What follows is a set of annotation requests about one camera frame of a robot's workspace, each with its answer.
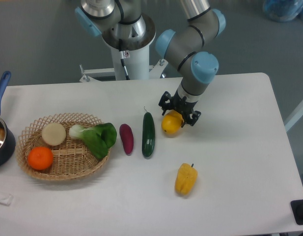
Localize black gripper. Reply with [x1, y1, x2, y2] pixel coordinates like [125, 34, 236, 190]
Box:
[159, 91, 201, 128]

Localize yellow mango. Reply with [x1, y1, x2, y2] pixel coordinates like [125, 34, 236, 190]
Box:
[161, 110, 184, 135]

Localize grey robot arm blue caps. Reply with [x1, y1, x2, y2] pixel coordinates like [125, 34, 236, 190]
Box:
[75, 0, 226, 126]

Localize dark green cucumber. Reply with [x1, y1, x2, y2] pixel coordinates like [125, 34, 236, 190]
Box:
[142, 110, 155, 159]

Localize purple sweet potato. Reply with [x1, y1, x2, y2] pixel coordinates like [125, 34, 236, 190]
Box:
[119, 124, 134, 155]

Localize yellow bell pepper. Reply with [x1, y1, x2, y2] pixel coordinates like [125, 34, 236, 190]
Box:
[174, 163, 198, 196]

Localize green bok choy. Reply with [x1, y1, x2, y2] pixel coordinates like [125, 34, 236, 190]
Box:
[69, 123, 117, 160]

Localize beige round bun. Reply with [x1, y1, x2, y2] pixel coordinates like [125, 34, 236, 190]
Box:
[41, 122, 66, 146]

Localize woven wicker basket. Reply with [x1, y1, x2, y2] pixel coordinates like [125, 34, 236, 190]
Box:
[15, 113, 109, 181]

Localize blue plastic bag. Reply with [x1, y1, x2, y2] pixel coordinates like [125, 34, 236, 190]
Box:
[262, 0, 303, 23]

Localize orange mandarin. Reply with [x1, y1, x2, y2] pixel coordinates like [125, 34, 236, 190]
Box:
[27, 147, 54, 170]

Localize black device at table edge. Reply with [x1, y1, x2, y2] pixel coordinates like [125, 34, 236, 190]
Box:
[290, 200, 303, 225]

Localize clear plastic packet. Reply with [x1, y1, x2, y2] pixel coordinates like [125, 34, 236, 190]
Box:
[0, 191, 13, 206]

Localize white metal base frame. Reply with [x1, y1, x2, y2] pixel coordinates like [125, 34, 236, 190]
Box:
[79, 58, 170, 83]

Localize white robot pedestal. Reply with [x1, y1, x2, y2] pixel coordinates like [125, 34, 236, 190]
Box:
[102, 13, 156, 81]

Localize black cable on pedestal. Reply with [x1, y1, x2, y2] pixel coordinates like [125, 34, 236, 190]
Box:
[118, 39, 131, 81]

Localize white frame bar right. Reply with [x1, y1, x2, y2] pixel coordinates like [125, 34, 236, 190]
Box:
[284, 100, 303, 132]

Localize blue saucepan with handle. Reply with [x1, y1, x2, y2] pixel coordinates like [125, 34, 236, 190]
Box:
[0, 71, 16, 166]

